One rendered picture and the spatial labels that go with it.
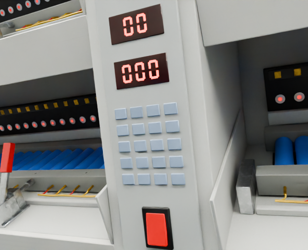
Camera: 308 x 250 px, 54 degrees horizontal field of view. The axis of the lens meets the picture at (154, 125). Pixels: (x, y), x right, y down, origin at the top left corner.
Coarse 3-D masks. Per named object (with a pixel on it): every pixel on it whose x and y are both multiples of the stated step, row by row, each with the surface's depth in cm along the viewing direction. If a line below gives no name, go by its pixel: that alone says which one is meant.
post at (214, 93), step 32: (192, 0) 22; (96, 32) 25; (192, 32) 22; (96, 64) 25; (192, 64) 22; (224, 64) 30; (96, 96) 26; (192, 96) 22; (224, 96) 29; (192, 128) 22; (224, 128) 28
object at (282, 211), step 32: (288, 96) 35; (288, 128) 35; (224, 160) 26; (256, 160) 34; (288, 160) 29; (224, 192) 24; (256, 192) 29; (288, 192) 27; (224, 224) 23; (256, 224) 25; (288, 224) 24
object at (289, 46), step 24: (240, 48) 40; (264, 48) 38; (288, 48) 37; (72, 72) 51; (240, 72) 40; (0, 96) 59; (24, 96) 56; (48, 96) 54; (72, 96) 52; (264, 96) 39; (264, 120) 39
